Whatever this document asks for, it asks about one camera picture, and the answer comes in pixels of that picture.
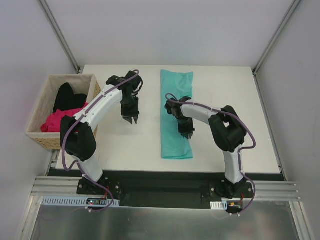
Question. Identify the right white cable duct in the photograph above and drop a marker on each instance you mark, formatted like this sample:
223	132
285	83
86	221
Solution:
226	205

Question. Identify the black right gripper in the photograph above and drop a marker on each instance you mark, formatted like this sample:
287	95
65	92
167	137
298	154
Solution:
186	130

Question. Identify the left white cable duct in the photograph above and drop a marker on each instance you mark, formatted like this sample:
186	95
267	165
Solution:
65	201

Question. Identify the wicker laundry basket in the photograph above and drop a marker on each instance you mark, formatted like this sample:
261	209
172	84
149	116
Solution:
80	83

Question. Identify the aluminium front frame rail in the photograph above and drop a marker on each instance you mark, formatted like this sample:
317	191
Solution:
267	186

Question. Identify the aluminium post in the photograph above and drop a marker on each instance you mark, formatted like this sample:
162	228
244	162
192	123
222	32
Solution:
59	35
276	35

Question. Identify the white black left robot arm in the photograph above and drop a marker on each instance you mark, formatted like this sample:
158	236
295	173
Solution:
77	137

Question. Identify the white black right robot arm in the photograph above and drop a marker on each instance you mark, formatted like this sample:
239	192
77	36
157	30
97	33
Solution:
228	134

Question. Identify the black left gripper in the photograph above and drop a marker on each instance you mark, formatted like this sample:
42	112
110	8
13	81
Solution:
130	113

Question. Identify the right rear aluminium post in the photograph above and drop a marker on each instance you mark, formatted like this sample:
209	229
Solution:
276	35

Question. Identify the pink t shirt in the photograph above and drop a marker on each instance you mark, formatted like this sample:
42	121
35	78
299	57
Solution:
53	121

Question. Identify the black t shirt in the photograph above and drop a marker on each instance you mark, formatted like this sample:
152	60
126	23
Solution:
67	100

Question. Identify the left rear aluminium post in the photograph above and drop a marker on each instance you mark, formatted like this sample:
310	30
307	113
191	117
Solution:
59	35

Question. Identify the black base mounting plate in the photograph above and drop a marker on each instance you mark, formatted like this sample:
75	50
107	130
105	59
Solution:
170	190

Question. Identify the white cable duct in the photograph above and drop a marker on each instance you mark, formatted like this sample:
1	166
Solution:
65	201
226	205

